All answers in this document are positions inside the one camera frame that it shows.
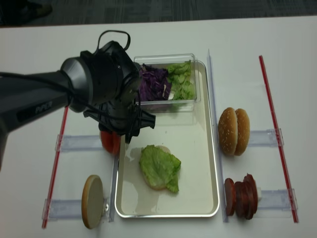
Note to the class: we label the right red strip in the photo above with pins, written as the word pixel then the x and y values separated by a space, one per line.
pixel 292 197

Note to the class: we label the sesame bun top right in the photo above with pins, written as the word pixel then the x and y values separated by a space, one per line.
pixel 243 123

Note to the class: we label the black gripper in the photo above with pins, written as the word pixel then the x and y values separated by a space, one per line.
pixel 113 116

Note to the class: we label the sesame bun top left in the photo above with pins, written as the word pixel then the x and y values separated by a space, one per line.
pixel 228 131

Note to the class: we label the green lettuce pieces in container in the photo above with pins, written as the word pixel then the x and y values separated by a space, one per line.
pixel 182 86

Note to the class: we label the lower right clear holder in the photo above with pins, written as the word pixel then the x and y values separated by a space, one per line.
pixel 276 204

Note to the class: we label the bottom bun on tray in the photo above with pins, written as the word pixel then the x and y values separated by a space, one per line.
pixel 154 184

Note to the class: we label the sesame bun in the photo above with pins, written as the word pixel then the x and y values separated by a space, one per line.
pixel 243 123
pixel 228 131

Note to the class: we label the clear plastic container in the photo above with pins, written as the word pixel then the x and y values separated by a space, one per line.
pixel 170 105

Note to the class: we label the left red strip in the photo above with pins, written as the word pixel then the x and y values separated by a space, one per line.
pixel 55 168

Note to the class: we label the red strip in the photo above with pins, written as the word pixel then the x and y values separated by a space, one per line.
pixel 292 197
pixel 55 168

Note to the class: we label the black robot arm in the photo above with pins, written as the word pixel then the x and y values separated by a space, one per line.
pixel 103 85

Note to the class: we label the bun half standing left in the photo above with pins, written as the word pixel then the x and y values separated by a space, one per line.
pixel 92 202

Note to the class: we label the white metal tray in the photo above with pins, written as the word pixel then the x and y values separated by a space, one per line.
pixel 188 136

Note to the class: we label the dark red meat patty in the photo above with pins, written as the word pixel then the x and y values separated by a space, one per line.
pixel 230 195

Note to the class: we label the upper left clear holder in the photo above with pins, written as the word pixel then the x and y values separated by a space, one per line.
pixel 71 143

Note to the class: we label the lower left clear holder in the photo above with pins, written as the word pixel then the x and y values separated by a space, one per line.
pixel 57 209

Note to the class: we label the upper right clear holder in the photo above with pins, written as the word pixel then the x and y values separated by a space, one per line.
pixel 266 138

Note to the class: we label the lettuce leaf on bun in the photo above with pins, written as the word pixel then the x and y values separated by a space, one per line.
pixel 158 166

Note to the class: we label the clear holder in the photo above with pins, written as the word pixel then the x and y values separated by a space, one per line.
pixel 71 143
pixel 276 204
pixel 57 209
pixel 266 138

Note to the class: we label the stack of meat slices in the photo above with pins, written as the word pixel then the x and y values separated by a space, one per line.
pixel 246 197

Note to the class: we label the purple cabbage shreds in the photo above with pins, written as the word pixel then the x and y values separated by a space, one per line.
pixel 154 84

